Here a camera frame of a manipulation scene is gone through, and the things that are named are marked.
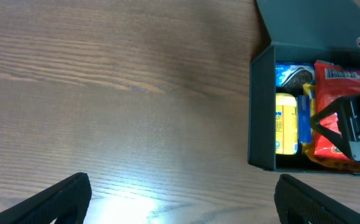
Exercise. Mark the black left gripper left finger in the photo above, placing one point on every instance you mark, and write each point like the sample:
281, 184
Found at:
66, 202

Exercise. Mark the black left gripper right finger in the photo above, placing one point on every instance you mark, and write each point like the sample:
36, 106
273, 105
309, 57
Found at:
297, 202

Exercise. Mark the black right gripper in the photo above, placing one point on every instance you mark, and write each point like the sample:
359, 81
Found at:
347, 139

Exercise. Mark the red snack bag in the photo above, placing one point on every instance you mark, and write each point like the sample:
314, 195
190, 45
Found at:
332, 82

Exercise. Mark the small blue grey packet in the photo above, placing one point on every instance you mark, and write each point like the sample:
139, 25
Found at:
303, 113

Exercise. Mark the yellow round candy pack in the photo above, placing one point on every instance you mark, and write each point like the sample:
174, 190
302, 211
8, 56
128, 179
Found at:
286, 129

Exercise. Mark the blue Oreo cookie pack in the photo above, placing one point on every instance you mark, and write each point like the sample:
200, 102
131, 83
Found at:
290, 76

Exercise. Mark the dark green box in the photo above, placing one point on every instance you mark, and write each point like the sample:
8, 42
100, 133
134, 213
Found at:
299, 31

